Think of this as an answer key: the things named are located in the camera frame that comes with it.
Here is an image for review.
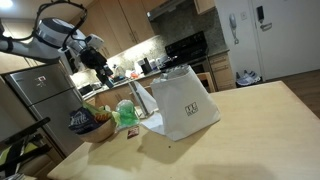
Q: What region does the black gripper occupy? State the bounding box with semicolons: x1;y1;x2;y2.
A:
80;47;114;88

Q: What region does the white canvas tote bag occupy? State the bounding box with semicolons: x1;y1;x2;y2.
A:
135;65;220;141

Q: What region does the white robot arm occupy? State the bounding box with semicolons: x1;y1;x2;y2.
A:
0;0;113;88

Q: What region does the green plastic bag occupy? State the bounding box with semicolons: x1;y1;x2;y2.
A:
116;100;139;128

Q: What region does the dark blue chip bag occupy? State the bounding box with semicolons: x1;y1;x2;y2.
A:
68;107;100;135

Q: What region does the wooden bowl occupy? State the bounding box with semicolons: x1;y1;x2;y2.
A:
79;119;116;143

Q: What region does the small red tea packet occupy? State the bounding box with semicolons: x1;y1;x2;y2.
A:
127;126;139;139

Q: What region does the stainless steel refrigerator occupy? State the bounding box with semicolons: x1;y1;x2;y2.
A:
3;63;83;156

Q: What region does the black stove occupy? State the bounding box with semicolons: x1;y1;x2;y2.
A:
160;31;210;73

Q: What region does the wooden chair left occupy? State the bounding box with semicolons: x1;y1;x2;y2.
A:
197;72;215;93

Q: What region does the pair of sneakers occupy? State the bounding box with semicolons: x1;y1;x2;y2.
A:
236;71;261;86

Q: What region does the black door lock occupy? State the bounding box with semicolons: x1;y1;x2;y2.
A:
256;6;264;24

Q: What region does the white door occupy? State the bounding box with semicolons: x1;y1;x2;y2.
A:
249;0;320;80

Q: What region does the metal camera stand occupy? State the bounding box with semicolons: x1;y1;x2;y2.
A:
129;81;157;118

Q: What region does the white wall telephone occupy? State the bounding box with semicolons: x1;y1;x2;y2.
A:
229;13;239;45

